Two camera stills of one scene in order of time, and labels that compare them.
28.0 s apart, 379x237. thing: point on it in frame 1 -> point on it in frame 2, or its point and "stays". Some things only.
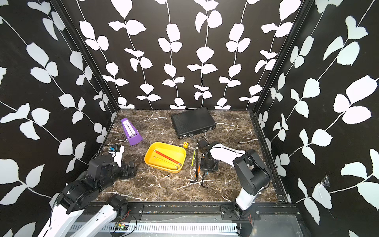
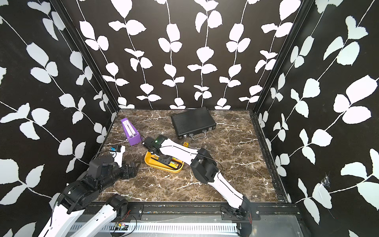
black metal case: (192, 122) stays
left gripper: (128, 173) stays
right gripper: (203, 167) -> (166, 162)
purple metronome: (132, 135) stays
